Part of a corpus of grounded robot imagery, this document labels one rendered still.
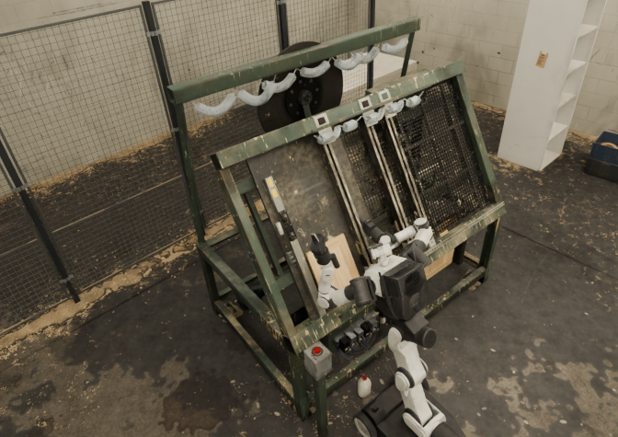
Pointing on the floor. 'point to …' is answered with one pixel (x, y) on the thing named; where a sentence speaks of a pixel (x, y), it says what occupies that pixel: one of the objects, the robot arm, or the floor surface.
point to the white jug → (364, 386)
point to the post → (321, 407)
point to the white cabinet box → (550, 71)
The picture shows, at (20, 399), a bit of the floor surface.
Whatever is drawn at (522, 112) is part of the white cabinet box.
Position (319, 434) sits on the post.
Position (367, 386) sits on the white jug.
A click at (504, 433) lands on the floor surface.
